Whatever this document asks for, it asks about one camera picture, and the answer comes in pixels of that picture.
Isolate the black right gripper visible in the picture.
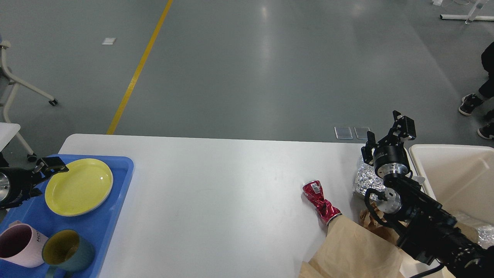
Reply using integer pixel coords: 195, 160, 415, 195
360, 110, 416, 178

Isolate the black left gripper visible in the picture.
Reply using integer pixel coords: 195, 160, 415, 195
0, 156, 69, 209

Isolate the yellow plastic plate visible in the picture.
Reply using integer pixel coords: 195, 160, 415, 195
44, 158, 113, 217

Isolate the dark green mug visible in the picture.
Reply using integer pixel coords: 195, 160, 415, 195
42, 229, 95, 278

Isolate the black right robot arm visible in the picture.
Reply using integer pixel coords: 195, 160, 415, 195
361, 110, 494, 278

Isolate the clear floor plate right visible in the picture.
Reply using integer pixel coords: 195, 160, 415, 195
354, 127, 370, 140

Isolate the clear floor plate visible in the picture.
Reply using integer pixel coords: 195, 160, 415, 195
334, 126, 353, 140
354, 127, 370, 140

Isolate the clear floor plate left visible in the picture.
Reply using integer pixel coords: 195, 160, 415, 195
334, 126, 353, 140

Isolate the crumpled aluminium foil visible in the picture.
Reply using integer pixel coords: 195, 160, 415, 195
353, 155, 385, 200

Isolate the pink round plate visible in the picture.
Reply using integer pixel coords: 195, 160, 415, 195
52, 173, 113, 217

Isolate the white side table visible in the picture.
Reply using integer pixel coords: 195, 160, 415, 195
0, 122, 20, 151

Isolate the pink ribbed mug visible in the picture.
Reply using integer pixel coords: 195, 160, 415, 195
0, 220, 48, 268

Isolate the crumpled brown paper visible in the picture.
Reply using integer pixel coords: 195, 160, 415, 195
359, 208, 399, 245

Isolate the beige plastic bin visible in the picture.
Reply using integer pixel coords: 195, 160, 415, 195
409, 144, 494, 243

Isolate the crushed red soda can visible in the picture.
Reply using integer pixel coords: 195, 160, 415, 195
302, 180, 342, 226

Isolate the person's black sneaker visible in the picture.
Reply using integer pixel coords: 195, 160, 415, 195
458, 93, 484, 116

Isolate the brown paper bag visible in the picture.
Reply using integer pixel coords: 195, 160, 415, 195
298, 216, 403, 278

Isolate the foil inside bin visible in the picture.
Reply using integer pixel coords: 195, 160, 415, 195
452, 211, 494, 249

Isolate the white stand base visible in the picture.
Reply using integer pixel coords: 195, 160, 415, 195
439, 0, 494, 24

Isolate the white paper scrap on floor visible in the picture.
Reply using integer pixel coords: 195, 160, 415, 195
101, 37, 116, 45

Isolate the white chair frame with casters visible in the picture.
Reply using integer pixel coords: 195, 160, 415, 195
0, 40, 58, 162

